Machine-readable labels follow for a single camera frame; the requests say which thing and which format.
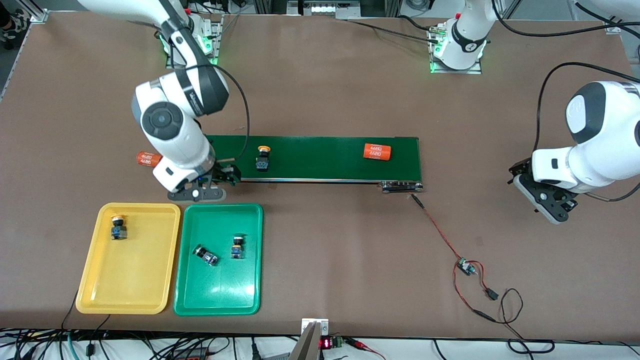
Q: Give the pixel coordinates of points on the red digit display module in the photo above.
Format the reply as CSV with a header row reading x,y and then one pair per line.
x,y
326,343

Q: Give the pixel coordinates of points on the green push button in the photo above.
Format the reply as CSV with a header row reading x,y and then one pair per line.
x,y
206,255
237,248

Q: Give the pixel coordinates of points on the green conveyor belt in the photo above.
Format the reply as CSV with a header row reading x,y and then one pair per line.
x,y
320,160

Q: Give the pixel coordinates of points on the silver metal bracket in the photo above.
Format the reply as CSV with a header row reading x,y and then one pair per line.
x,y
306,324

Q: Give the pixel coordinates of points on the orange cylinder white print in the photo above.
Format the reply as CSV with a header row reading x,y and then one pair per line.
x,y
146,159
377,152

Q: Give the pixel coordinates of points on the red clip lead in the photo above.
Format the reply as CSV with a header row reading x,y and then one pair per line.
x,y
357,343

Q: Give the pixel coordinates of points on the yellow plastic tray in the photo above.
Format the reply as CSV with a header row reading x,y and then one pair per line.
x,y
135,275

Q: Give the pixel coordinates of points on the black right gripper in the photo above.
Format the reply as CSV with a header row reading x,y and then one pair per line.
x,y
223,173

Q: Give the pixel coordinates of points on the silver metal device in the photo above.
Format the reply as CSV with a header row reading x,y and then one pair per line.
x,y
320,7

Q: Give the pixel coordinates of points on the red black plug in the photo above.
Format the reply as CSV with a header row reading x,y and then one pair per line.
x,y
192,356

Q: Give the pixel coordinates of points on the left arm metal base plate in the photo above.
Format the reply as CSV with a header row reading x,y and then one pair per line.
x,y
457,71

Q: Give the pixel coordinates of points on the yellow push button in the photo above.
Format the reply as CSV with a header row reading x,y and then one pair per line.
x,y
263,161
119,231

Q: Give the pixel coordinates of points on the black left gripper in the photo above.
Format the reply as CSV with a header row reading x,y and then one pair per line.
x,y
520,169

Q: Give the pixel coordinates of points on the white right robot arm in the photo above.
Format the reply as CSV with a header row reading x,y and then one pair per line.
x,y
185,145

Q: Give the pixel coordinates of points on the aluminum frame post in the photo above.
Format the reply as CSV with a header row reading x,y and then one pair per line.
x,y
393,7
258,6

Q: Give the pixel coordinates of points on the small green circuit board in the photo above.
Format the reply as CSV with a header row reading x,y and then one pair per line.
x,y
466,267

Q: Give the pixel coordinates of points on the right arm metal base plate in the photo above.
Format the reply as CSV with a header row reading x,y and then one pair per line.
x,y
218,45

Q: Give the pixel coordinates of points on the gray metal stand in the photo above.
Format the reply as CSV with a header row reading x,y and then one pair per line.
x,y
305,347

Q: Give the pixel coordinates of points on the green plastic tray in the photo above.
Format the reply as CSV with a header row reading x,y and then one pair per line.
x,y
220,290

